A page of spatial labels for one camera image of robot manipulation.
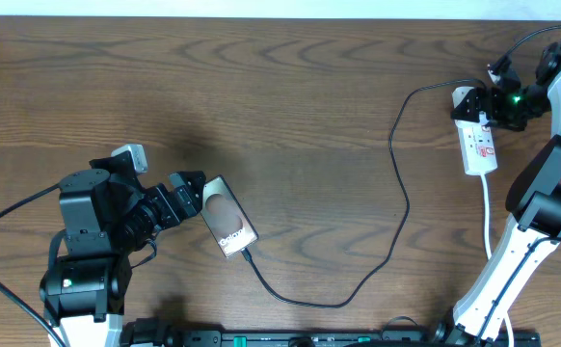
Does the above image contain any Galaxy S25 Ultra smartphone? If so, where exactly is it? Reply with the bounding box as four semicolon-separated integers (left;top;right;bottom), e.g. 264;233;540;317
200;175;258;258

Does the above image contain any black charger cable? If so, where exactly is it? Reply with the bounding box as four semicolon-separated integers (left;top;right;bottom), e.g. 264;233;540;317
240;78;487;309

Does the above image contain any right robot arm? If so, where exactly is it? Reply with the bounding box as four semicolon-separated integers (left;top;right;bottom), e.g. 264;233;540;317
433;41;561;346

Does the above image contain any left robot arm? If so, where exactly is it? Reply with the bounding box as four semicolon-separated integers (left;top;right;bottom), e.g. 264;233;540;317
40;152;205;346

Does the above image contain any white power strip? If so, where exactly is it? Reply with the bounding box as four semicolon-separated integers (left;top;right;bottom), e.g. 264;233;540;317
451;86;498;176

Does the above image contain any white power strip cord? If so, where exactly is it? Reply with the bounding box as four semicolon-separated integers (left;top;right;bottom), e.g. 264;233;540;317
479;173;516;347

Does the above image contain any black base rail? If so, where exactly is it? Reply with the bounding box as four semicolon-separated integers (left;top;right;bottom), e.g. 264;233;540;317
120;317;542;347

